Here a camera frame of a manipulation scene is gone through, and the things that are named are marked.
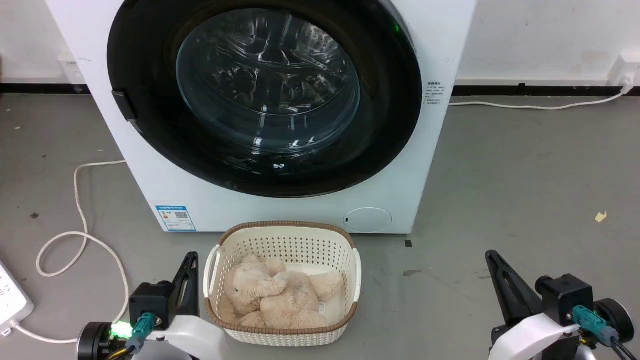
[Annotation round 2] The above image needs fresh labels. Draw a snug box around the round white filter cover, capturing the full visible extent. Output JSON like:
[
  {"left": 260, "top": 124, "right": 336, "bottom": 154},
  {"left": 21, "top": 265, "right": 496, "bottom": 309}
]
[{"left": 343, "top": 207, "right": 393, "bottom": 234}]

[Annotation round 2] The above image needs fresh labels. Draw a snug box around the beige plush teddy bear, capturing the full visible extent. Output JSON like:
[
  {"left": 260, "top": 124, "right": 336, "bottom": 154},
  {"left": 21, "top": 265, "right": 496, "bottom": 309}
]
[{"left": 218, "top": 254, "right": 345, "bottom": 329}]

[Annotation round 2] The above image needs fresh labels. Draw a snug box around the teal left gripper cable plug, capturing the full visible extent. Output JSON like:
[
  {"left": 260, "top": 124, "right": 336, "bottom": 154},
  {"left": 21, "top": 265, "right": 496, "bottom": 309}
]
[{"left": 106, "top": 312, "right": 157, "bottom": 360}]

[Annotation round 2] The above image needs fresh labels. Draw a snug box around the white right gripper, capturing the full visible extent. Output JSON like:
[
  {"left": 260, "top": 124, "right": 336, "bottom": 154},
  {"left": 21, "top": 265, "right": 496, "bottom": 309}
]
[{"left": 485, "top": 250, "right": 582, "bottom": 360}]

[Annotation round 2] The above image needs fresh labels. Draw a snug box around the cream perforated laundry basket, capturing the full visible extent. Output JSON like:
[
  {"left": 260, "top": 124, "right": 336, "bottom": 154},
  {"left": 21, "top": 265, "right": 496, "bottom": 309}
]
[{"left": 203, "top": 221, "right": 362, "bottom": 348}]

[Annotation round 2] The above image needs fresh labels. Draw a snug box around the white power strip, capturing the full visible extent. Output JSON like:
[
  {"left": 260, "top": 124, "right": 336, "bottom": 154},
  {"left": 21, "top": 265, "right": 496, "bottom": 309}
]
[{"left": 0, "top": 260, "right": 35, "bottom": 337}]

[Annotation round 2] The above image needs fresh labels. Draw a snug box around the black round glass washer door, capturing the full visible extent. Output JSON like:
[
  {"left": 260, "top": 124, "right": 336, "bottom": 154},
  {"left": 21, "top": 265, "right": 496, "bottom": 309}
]
[{"left": 106, "top": 0, "right": 424, "bottom": 199}]

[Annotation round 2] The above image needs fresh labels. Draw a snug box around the teal right gripper cable plug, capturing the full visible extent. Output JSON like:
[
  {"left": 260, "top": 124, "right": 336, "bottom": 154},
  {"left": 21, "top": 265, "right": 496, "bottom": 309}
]
[{"left": 571, "top": 305, "right": 640, "bottom": 360}]

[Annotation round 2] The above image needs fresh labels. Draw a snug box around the white front-load washing machine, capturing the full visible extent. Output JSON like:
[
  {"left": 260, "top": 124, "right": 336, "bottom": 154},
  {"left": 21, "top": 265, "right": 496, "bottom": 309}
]
[{"left": 45, "top": 0, "right": 478, "bottom": 235}]

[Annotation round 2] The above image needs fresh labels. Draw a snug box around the white power strip cable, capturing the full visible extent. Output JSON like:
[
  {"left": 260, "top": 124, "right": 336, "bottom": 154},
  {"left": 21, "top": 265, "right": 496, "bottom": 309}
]
[{"left": 11, "top": 159, "right": 131, "bottom": 345}]

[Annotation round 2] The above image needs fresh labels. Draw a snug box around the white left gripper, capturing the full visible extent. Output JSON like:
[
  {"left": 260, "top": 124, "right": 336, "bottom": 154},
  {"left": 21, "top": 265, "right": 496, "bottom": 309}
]
[{"left": 145, "top": 251, "right": 230, "bottom": 360}]

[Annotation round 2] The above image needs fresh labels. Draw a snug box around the small printed text sticker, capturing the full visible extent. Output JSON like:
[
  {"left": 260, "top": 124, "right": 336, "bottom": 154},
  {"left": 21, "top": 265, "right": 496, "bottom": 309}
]
[{"left": 425, "top": 81, "right": 444, "bottom": 106}]

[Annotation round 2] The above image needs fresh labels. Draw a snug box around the teal gripper cable plug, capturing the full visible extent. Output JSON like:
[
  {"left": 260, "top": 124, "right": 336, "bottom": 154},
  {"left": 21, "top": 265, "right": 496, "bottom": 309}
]
[
  {"left": 571, "top": 305, "right": 640, "bottom": 360},
  {"left": 106, "top": 312, "right": 157, "bottom": 360}
]

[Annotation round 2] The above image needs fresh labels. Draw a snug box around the white wall socket box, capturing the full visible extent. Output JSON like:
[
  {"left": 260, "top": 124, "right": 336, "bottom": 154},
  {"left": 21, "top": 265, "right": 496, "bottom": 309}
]
[{"left": 606, "top": 52, "right": 640, "bottom": 90}]

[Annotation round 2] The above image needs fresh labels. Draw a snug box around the blue energy label sticker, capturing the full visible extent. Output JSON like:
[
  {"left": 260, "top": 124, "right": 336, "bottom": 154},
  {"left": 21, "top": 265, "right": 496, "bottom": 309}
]
[{"left": 154, "top": 204, "right": 197, "bottom": 232}]

